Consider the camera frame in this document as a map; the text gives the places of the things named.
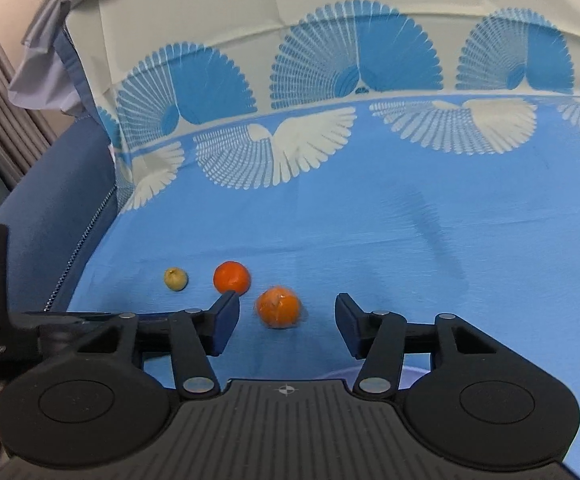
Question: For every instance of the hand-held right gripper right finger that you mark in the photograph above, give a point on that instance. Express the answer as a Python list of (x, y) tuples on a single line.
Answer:
[(347, 325)]

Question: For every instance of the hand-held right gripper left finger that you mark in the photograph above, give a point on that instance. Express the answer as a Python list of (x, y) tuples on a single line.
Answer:
[(227, 317)]

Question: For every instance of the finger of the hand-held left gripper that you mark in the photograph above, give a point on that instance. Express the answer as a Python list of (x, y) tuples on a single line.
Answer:
[(55, 330)]

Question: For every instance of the bare orange mandarin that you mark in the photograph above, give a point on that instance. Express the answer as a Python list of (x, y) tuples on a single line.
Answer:
[(231, 277)]

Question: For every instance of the plastic-wrapped orange mandarin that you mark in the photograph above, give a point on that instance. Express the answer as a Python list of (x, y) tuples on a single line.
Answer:
[(278, 307)]

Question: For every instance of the green jujube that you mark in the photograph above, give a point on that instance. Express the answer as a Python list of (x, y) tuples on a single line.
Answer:
[(175, 279)]

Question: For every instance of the blue zippered sofa cushion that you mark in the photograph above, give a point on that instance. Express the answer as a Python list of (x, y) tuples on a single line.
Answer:
[(55, 200)]

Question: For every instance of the blue fan-print blanket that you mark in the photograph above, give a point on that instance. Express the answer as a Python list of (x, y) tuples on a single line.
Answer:
[(420, 210)]

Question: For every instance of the grey pleated curtain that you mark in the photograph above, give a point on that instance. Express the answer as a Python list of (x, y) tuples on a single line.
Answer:
[(0, 110)]

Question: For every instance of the pale grey cloth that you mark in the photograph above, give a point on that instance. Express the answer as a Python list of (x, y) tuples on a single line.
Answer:
[(45, 60)]

